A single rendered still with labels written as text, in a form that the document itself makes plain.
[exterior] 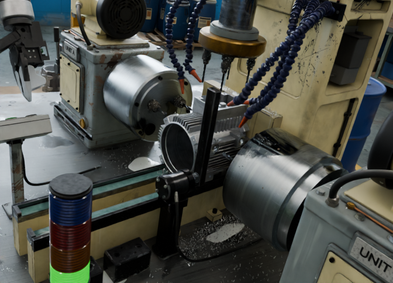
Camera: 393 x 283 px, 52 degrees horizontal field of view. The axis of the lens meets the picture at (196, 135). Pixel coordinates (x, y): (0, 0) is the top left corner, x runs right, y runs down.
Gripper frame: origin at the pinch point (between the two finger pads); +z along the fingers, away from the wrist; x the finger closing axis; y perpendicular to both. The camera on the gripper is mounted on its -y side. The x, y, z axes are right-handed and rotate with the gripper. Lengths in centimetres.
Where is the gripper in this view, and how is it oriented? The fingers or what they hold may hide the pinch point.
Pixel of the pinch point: (26, 97)
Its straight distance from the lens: 116.3
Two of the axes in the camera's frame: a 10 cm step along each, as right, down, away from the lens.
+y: 7.7, -1.8, 6.2
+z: 2.2, 9.8, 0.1
